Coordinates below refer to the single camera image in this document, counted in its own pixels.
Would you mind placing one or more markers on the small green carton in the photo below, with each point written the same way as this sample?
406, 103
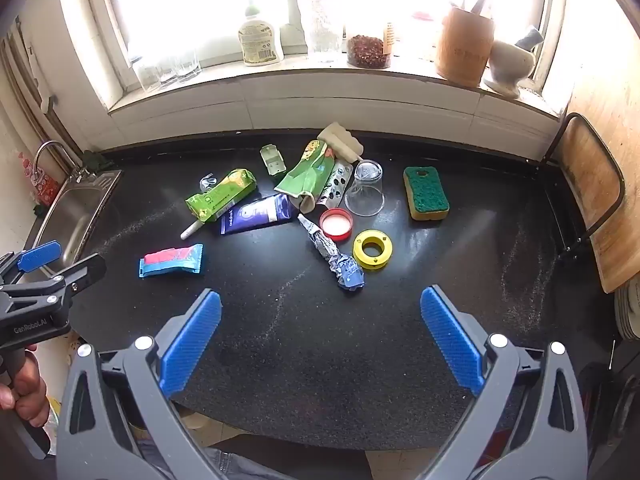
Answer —
273, 160

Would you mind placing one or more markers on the pill blister pack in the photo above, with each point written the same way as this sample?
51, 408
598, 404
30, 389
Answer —
335, 185

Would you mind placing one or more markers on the dish soap bottle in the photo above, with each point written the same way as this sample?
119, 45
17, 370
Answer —
260, 35

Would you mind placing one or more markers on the wooden utensil holder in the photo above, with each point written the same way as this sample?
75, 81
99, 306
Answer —
462, 47

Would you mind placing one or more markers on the grey pestle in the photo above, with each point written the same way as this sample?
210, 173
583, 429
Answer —
529, 37

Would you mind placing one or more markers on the green printed snack bag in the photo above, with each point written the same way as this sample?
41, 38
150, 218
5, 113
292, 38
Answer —
305, 175

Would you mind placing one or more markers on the red printed wall packet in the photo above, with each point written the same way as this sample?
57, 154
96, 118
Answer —
42, 182

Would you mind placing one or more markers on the crumpled clear plastic wrapper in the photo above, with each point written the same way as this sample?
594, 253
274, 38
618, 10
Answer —
207, 181

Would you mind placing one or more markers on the clear plastic cup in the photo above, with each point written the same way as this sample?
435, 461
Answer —
366, 189

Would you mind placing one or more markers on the wooden chair black frame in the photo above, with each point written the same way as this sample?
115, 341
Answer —
590, 175

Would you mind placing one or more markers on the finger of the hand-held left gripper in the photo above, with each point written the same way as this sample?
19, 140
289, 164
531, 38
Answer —
40, 256
85, 267

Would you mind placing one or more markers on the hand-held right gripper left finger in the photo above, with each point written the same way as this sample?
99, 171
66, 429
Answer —
192, 340

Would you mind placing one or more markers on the white stone mortar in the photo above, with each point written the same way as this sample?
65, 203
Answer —
509, 67

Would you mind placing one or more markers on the steel faucet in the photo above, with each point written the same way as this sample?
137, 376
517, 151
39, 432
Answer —
60, 152

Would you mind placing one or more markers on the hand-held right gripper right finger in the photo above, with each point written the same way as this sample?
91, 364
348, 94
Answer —
452, 340

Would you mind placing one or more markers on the red jar lid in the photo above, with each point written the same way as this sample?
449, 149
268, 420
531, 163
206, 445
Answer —
336, 223

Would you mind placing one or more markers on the yellow tape spool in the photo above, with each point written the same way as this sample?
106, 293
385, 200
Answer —
372, 249

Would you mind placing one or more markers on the white marker pen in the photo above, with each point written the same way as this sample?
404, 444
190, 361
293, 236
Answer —
192, 230

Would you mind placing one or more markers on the crumpled silver blue wrapper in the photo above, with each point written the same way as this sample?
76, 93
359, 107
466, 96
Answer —
331, 254

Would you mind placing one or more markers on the clear glass vase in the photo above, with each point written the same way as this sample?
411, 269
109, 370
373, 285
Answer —
321, 27

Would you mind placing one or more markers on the green juice carton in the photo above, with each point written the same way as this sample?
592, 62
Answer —
220, 199

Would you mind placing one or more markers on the clear drinking glass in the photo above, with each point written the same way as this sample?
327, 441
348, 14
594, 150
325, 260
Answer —
189, 66
146, 74
169, 70

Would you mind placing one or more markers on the blue cream tube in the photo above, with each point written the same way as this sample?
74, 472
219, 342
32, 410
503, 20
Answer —
257, 215

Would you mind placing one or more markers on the beige foam sponge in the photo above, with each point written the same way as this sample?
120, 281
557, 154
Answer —
341, 142

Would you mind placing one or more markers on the blue pink snack wrapper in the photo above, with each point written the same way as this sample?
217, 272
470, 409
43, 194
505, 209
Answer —
172, 261

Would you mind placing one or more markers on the person's left hand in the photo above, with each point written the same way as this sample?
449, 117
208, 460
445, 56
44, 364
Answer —
30, 390

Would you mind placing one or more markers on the spice jar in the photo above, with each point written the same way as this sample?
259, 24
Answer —
369, 47

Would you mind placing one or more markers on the beige cardboard tube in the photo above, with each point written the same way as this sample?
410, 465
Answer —
306, 203

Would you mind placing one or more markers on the green yellow sponge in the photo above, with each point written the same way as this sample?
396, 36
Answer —
426, 194

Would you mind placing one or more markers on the wall pipes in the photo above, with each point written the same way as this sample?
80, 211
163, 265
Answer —
30, 90

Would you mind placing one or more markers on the steel sink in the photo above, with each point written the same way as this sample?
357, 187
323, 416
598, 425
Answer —
75, 215

